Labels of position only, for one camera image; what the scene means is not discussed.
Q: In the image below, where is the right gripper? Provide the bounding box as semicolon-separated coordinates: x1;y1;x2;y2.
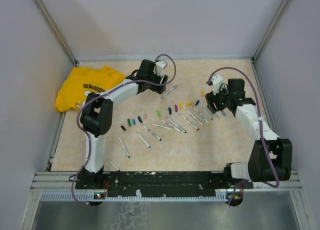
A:
204;83;232;114

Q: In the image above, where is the grey capped pen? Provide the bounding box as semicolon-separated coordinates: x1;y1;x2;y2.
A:
161;84;178;99

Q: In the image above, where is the light green capped pen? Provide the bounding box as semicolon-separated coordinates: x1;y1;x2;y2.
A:
152;123;172;130

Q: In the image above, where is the black capped pen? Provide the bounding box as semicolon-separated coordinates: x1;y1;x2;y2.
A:
107;159;120;172

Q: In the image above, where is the navy capped pen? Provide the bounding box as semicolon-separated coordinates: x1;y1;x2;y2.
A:
202;107;214;120

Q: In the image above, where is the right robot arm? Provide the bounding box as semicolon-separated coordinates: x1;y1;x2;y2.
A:
205;74;293;188

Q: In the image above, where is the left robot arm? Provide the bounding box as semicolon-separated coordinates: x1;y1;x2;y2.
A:
75;59;168;189

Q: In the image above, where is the yellow Snoopy t-shirt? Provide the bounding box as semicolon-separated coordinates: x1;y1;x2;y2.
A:
54;66;126;113

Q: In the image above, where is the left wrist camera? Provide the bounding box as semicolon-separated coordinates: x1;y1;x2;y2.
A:
153;60;168;77

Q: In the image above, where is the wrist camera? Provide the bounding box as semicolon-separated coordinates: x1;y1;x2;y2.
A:
206;74;224;95
153;60;168;77

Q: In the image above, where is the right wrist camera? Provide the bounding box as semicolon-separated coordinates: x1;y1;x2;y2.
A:
206;74;224;95

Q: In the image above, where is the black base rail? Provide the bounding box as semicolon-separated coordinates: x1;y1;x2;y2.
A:
75;171;241;198

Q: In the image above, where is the aluminium frame rail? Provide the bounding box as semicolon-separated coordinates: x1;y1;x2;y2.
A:
32;171;303;191

